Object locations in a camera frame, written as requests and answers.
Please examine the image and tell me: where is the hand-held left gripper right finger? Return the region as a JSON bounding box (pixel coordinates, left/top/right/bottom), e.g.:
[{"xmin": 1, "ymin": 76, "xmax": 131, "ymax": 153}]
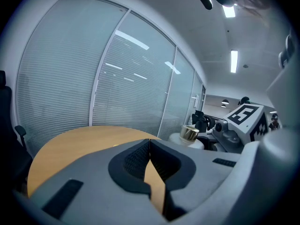
[{"xmin": 149, "ymin": 139, "xmax": 242, "ymax": 222}]

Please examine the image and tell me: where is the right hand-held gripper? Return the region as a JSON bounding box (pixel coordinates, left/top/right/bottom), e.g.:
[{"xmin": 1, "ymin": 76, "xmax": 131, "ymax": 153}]
[{"xmin": 212, "ymin": 103, "xmax": 270, "ymax": 154}]

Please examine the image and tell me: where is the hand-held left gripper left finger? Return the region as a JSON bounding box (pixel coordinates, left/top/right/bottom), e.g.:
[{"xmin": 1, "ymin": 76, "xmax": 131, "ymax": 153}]
[{"xmin": 29, "ymin": 138, "xmax": 168, "ymax": 225}]

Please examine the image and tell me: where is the frosted glass bottle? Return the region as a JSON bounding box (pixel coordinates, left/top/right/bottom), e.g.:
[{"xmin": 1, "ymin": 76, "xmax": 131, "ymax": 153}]
[{"xmin": 168, "ymin": 124, "xmax": 205, "ymax": 150}]

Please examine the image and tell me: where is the round wooden table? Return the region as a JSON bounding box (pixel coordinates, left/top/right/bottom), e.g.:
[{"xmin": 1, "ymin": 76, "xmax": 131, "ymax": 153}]
[{"xmin": 27, "ymin": 125, "xmax": 166, "ymax": 215}]

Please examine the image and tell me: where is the black office chair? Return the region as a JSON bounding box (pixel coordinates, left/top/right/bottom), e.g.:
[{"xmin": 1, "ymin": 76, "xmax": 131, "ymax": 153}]
[
  {"xmin": 191, "ymin": 110, "xmax": 215, "ymax": 134},
  {"xmin": 0, "ymin": 70, "xmax": 34, "ymax": 194}
]

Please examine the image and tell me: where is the long ceiling light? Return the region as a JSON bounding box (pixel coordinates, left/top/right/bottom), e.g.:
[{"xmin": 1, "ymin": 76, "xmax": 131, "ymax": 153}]
[
  {"xmin": 222, "ymin": 5, "xmax": 236, "ymax": 18},
  {"xmin": 230, "ymin": 50, "xmax": 239, "ymax": 74}
]

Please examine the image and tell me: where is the glass partition with white blinds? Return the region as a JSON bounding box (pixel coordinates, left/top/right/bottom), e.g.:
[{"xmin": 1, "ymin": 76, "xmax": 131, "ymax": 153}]
[{"xmin": 15, "ymin": 0, "xmax": 207, "ymax": 150}]

